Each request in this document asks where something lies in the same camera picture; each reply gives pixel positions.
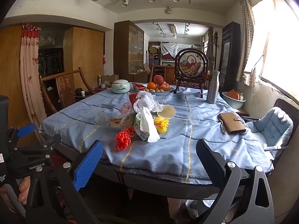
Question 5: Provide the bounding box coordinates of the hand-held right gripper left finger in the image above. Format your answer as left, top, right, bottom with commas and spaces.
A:
25, 140, 104, 224

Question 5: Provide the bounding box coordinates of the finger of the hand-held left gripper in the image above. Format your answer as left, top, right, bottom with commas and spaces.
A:
7, 123, 36, 149
14, 134, 62, 156

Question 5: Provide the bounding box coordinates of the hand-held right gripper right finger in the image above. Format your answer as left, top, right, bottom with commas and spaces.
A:
196, 139, 274, 224

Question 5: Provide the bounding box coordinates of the clear plastic container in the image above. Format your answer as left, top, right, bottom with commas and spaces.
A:
188, 109, 201, 125

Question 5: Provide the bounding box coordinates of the person's left hand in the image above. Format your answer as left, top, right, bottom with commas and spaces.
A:
18, 176, 31, 205

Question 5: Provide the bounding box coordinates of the blue striped tablecloth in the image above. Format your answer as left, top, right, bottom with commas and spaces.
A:
38, 87, 274, 185

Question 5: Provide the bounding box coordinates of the red yarn flower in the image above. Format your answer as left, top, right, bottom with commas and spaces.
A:
115, 131, 132, 151

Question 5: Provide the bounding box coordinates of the brown leather wallet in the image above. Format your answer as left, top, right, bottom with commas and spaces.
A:
218, 112, 247, 135

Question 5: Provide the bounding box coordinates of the light wooden door panel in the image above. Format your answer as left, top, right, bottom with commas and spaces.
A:
0, 26, 26, 126

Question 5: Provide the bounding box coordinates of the small white patterned wrapper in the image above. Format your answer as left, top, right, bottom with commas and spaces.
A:
95, 111, 110, 124

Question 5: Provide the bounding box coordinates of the pink floral curtain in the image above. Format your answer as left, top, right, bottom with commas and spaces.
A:
19, 23, 47, 133

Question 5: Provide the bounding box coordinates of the carved wooden chair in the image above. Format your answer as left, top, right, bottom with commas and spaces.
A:
38, 67, 96, 117

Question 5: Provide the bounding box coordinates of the yellow yarn flower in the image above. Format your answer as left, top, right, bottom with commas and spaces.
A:
154, 117, 169, 134

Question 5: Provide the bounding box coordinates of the teal plastic basin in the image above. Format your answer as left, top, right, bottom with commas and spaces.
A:
221, 91, 246, 109

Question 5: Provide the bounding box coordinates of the round beige lid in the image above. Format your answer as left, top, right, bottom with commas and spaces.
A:
157, 105, 176, 119

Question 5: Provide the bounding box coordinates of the green white snack packet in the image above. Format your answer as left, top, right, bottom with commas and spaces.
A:
121, 112, 150, 140

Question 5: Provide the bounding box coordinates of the orange enamel basin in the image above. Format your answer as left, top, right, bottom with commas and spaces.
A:
226, 89, 241, 100

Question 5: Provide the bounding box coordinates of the blue cushioned chair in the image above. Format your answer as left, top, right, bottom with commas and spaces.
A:
241, 98, 293, 168

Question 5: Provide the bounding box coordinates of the silver metal bottle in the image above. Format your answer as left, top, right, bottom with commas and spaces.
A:
206, 70, 220, 104

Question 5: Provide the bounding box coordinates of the blue white fruit plate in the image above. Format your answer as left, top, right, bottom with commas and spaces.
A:
132, 83, 175, 95

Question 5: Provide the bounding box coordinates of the white ceramic lidded jar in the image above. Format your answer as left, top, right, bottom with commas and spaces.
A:
111, 79, 130, 94

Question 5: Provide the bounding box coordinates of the cardboard box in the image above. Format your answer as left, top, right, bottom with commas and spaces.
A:
101, 74, 119, 88

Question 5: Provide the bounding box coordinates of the light wooden wardrobe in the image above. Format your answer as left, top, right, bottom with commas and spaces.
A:
64, 27, 104, 91

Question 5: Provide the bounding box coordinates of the round embroidered table screen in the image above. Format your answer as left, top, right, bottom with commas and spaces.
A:
173, 48, 210, 98

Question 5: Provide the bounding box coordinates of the dark carved wooden cabinet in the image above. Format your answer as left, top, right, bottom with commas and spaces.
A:
221, 21, 241, 91

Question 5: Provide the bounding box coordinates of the hanging white cloth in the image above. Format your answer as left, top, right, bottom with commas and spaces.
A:
160, 42, 195, 57

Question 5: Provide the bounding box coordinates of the glass door wooden cabinet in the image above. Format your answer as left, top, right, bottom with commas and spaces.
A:
114, 20, 145, 76

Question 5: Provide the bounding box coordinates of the checked window curtain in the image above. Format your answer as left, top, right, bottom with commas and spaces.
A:
236, 0, 256, 87

